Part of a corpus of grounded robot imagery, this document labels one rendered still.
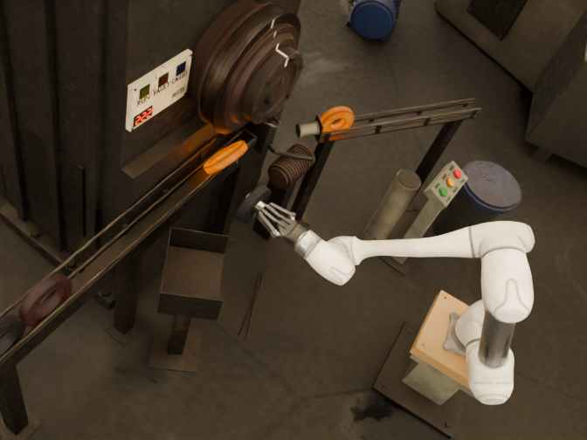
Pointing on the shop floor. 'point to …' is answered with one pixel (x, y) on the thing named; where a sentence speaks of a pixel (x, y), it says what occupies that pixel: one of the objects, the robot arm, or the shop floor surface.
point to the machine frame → (99, 123)
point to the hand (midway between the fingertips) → (254, 202)
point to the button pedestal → (428, 214)
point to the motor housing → (285, 180)
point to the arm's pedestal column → (419, 387)
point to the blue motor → (374, 17)
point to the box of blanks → (562, 102)
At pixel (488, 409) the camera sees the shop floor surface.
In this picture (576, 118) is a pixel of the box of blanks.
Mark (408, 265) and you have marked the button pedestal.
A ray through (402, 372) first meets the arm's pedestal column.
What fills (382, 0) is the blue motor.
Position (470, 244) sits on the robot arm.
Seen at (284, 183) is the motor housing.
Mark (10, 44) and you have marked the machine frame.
